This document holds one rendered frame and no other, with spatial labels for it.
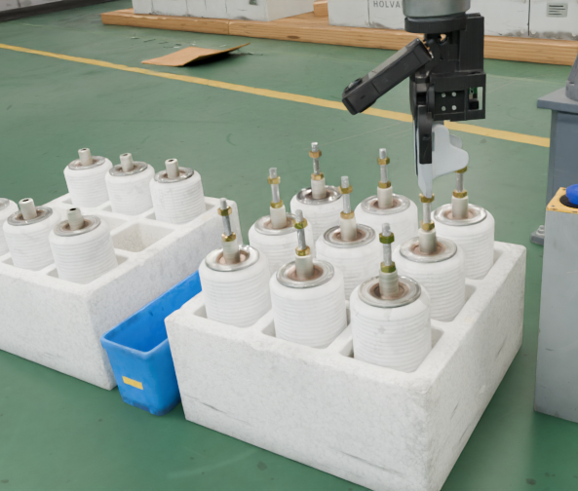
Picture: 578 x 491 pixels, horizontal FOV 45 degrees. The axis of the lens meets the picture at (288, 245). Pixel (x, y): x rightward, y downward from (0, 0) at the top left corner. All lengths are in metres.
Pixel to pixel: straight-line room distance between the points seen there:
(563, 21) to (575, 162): 1.72
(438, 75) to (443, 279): 0.25
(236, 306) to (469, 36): 0.44
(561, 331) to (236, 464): 0.47
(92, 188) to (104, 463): 0.60
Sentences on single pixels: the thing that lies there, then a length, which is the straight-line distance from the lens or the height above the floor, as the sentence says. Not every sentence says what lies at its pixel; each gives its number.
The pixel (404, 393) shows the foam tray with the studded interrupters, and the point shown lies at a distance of 0.81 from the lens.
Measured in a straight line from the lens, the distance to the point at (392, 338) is 0.82.
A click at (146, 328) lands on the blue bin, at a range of 1.17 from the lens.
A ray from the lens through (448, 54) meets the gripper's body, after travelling 0.84.
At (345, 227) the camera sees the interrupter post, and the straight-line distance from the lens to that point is 0.97.
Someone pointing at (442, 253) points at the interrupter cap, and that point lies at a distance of 0.92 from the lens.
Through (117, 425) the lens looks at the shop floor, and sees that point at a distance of 1.12.
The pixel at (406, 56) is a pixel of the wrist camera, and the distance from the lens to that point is 0.83.
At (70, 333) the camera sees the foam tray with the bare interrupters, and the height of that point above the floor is 0.10.
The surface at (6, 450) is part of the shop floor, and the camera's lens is 1.15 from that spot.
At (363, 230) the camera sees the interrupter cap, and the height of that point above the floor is 0.25.
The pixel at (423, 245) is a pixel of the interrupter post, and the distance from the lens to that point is 0.92.
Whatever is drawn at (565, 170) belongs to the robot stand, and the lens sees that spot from 1.45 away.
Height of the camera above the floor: 0.68
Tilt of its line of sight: 26 degrees down
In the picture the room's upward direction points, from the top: 7 degrees counter-clockwise
